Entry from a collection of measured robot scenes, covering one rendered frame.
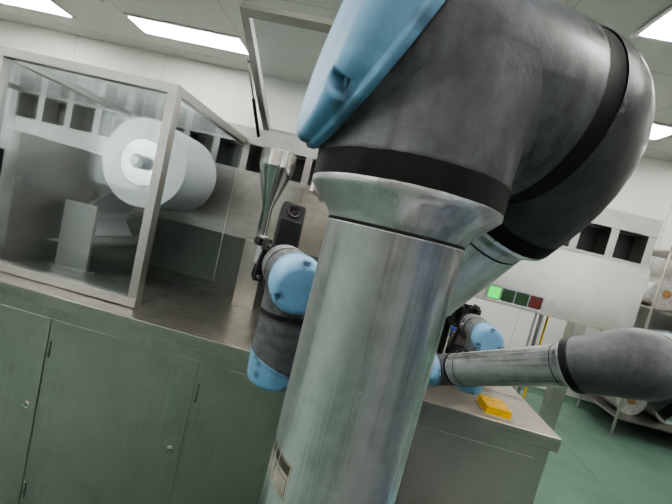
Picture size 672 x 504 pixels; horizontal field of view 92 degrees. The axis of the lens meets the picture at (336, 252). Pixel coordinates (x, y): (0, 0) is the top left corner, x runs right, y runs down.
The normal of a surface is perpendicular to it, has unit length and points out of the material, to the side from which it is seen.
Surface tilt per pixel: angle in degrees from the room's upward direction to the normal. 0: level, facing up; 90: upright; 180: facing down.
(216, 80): 90
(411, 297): 90
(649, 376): 89
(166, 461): 90
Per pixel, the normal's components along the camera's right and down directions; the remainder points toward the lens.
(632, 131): 0.37, 0.39
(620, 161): 0.33, 0.58
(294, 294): 0.29, 0.15
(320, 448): -0.35, -0.01
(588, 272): -0.09, 0.06
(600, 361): -0.63, -0.31
